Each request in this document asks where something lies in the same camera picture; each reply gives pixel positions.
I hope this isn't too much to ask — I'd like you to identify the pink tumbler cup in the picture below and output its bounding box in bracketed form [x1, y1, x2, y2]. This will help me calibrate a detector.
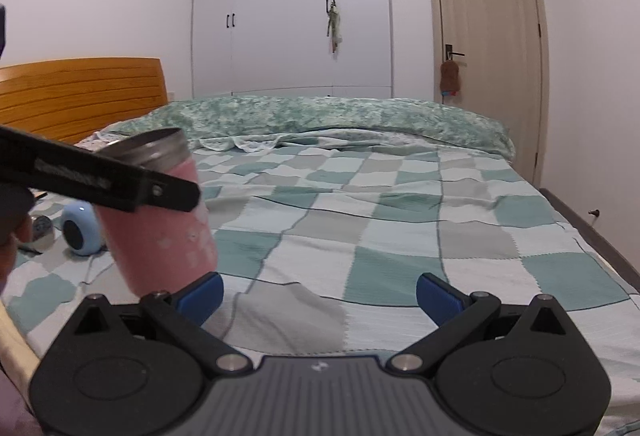
[94, 127, 217, 297]

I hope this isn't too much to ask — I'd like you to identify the silver cup lid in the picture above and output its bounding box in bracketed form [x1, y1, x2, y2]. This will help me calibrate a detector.
[29, 215, 55, 252]

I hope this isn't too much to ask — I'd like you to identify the person's hand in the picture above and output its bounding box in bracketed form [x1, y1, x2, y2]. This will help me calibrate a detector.
[0, 215, 32, 288]

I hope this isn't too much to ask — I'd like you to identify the floral pillow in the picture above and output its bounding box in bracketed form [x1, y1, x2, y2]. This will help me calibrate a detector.
[76, 132, 122, 151]

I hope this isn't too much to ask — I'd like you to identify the wooden headboard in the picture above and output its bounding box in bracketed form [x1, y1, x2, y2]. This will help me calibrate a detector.
[0, 57, 168, 144]

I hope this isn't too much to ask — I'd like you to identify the blue round speaker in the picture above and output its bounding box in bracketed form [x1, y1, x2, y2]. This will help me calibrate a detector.
[61, 201, 105, 256]

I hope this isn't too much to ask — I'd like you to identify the checkered green bed sheet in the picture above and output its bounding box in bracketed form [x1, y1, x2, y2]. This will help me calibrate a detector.
[2, 144, 639, 435]

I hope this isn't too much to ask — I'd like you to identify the green floral duvet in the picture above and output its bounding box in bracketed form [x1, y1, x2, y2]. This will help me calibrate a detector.
[102, 95, 515, 161]

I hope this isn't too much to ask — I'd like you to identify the brown plush door hanger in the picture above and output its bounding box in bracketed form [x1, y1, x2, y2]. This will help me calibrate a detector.
[439, 60, 461, 97]

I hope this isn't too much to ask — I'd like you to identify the green hanging toy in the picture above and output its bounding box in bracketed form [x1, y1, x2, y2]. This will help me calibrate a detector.
[326, 0, 342, 55]

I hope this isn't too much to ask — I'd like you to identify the white wardrobe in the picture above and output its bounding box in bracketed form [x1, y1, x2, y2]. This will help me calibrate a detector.
[191, 0, 392, 98]

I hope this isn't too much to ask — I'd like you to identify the beige wooden door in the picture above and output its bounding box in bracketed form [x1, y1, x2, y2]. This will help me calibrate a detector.
[432, 0, 549, 185]

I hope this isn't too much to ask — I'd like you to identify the black door handle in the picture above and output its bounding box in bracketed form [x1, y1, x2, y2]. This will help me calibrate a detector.
[445, 44, 464, 62]

